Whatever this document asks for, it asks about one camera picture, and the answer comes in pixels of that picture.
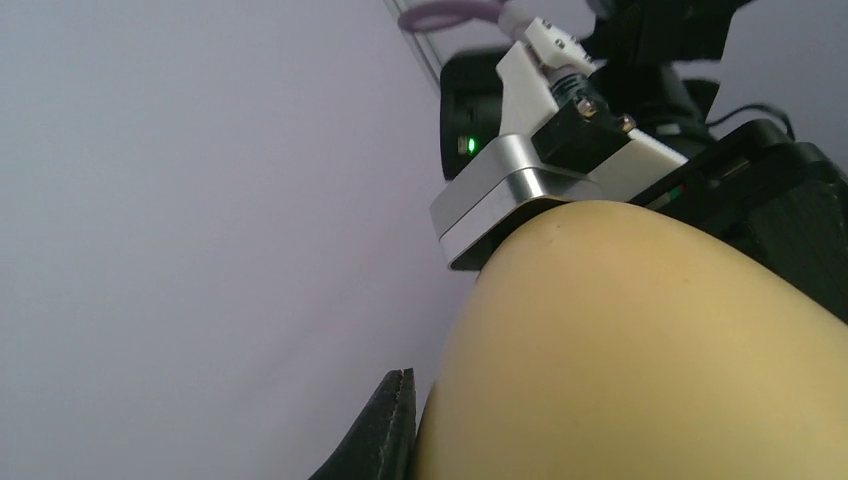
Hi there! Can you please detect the yellow white cup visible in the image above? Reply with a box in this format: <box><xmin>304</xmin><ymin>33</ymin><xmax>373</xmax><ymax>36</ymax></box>
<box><xmin>411</xmin><ymin>201</ymin><xmax>847</xmax><ymax>479</ymax></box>

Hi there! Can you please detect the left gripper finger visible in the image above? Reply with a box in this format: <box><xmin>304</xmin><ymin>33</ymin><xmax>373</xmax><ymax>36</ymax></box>
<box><xmin>310</xmin><ymin>368</ymin><xmax>416</xmax><ymax>480</ymax></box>

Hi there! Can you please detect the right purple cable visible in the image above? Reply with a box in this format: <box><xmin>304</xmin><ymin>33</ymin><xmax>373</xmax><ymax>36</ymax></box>
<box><xmin>397</xmin><ymin>0</ymin><xmax>531</xmax><ymax>34</ymax></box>

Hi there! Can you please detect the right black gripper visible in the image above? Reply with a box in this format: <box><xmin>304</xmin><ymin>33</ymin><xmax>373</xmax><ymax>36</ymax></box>
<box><xmin>631</xmin><ymin>119</ymin><xmax>847</xmax><ymax>320</ymax></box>

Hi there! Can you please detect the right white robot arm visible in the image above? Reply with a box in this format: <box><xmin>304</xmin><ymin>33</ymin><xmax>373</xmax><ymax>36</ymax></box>
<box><xmin>431</xmin><ymin>1</ymin><xmax>847</xmax><ymax>318</ymax></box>

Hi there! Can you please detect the right aluminium corner post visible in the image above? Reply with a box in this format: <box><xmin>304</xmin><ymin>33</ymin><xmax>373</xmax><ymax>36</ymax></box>
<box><xmin>383</xmin><ymin>0</ymin><xmax>443</xmax><ymax>95</ymax></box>

